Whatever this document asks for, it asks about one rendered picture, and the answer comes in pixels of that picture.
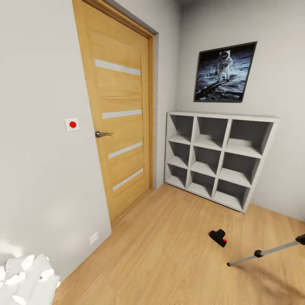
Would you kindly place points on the painting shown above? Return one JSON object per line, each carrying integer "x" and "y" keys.
{"x": 222, "y": 73}

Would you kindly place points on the camera tripod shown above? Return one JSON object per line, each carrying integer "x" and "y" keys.
{"x": 299, "y": 240}

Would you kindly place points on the electric switch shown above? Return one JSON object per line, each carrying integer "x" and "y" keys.
{"x": 71, "y": 124}

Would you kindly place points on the wall socket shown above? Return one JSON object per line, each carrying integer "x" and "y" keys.
{"x": 93, "y": 238}

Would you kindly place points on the door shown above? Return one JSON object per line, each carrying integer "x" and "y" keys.
{"x": 118, "y": 56}

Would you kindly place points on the bookcase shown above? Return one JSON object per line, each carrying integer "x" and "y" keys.
{"x": 228, "y": 199}

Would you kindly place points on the digital camera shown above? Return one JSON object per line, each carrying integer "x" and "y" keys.
{"x": 218, "y": 237}

